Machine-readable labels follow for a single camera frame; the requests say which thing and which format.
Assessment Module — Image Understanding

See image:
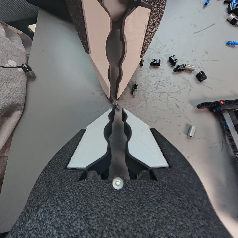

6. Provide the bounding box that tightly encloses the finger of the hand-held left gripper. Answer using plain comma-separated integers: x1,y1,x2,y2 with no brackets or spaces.
115,5,151,99
81,0,113,99

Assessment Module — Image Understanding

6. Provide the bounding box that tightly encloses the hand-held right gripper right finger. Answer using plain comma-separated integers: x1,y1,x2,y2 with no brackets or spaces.
121,108,169,180

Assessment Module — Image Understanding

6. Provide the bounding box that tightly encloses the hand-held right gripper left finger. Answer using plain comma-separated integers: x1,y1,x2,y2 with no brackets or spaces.
67,108,115,180

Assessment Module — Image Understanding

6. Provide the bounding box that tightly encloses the grey mesh office chair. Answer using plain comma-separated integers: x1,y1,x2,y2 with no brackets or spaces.
0,0,39,23

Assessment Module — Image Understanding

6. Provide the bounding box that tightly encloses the grey black toy chassis model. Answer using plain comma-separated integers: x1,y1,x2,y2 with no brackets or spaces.
196,99,238,162

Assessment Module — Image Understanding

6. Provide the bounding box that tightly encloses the black earphone with cable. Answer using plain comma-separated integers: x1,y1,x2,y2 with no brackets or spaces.
0,63,36,78

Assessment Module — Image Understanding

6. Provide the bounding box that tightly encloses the pile of blue black pins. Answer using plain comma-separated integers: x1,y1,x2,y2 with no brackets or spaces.
203,0,238,46

